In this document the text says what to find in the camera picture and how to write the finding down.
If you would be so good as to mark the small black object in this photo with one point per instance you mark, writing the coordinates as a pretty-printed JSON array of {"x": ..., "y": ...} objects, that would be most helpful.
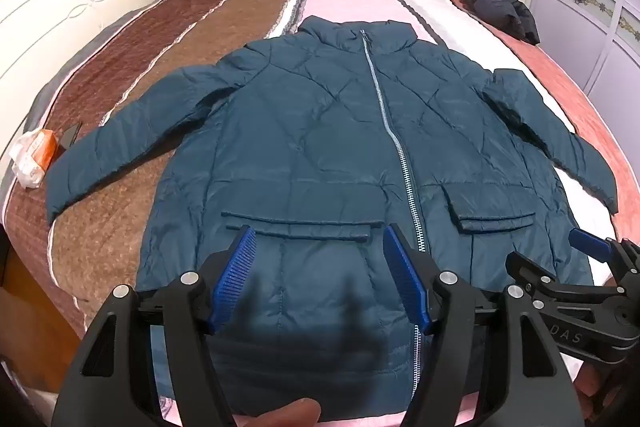
[{"x": 71, "y": 138}]

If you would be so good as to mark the person's left hand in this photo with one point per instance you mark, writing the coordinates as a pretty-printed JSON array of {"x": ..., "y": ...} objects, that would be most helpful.
[{"x": 285, "y": 414}]

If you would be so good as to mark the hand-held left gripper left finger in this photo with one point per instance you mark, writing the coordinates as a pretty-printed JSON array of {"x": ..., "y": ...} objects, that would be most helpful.
[{"x": 234, "y": 268}]

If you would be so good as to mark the person's right hand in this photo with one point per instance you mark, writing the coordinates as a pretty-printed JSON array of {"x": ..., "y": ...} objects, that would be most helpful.
[{"x": 590, "y": 382}]

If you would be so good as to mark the white wardrobe with floral panels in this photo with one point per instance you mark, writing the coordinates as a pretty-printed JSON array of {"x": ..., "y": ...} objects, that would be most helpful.
[{"x": 590, "y": 22}]

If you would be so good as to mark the orange and white packet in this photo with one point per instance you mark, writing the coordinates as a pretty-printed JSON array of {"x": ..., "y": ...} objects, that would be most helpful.
[{"x": 35, "y": 157}]

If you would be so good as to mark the teal quilted jacket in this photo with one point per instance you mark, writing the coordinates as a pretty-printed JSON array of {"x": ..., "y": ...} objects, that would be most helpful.
[{"x": 310, "y": 147}]

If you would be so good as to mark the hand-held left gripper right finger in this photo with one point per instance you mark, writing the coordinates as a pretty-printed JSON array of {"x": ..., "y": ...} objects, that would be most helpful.
[{"x": 406, "y": 268}]

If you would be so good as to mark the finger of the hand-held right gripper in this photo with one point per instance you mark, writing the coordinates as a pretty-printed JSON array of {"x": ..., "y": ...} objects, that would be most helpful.
[
  {"x": 587, "y": 240},
  {"x": 535, "y": 269}
]

